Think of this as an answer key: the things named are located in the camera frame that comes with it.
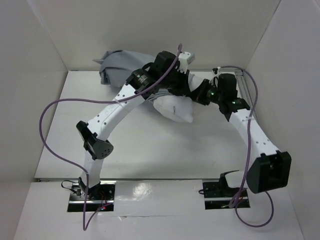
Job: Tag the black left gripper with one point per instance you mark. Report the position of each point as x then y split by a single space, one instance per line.
183 90

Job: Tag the grey pillowcase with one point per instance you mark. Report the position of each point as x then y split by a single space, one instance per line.
117 65

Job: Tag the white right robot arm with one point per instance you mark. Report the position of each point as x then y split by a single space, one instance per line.
266 167

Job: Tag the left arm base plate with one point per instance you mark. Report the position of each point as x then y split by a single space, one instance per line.
103 199

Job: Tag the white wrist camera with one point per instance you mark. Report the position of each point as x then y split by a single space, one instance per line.
185 59
216 71

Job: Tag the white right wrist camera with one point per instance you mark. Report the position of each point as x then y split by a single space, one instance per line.
216 71

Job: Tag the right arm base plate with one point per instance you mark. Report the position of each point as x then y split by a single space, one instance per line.
217 192

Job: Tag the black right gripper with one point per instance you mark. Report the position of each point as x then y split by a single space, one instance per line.
200 92

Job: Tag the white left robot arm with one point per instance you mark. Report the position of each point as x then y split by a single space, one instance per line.
167 71

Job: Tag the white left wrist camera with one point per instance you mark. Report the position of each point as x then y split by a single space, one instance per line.
185 59

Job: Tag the white pillow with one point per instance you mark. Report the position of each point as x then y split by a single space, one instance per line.
179 109

